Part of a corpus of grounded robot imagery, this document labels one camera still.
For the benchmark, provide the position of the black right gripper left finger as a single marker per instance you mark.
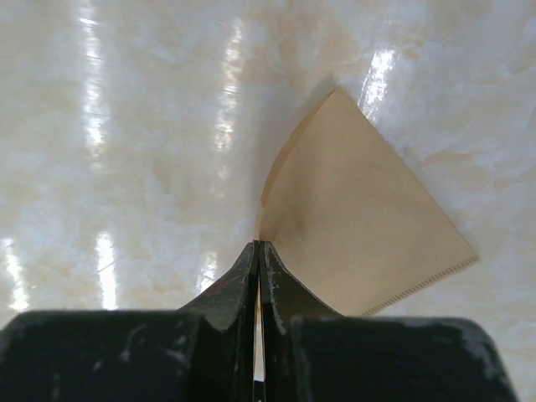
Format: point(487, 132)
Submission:
point(203, 351)

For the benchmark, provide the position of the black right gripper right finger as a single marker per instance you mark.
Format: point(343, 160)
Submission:
point(313, 353)

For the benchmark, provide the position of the brown paper filter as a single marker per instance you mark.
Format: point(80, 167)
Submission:
point(350, 220)

